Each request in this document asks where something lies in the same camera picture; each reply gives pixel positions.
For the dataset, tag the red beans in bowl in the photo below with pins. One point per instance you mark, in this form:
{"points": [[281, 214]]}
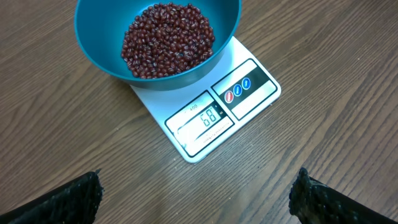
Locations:
{"points": [[167, 39]]}

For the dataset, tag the teal round bowl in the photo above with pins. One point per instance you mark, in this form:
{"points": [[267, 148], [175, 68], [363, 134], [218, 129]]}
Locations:
{"points": [[100, 26]]}

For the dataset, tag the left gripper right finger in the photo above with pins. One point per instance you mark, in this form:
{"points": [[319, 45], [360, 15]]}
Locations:
{"points": [[313, 202]]}

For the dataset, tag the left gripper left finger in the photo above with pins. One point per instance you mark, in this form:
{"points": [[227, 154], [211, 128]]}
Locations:
{"points": [[77, 201]]}

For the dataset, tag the white digital kitchen scale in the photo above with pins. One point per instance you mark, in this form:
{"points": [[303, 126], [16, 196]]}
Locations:
{"points": [[201, 116]]}

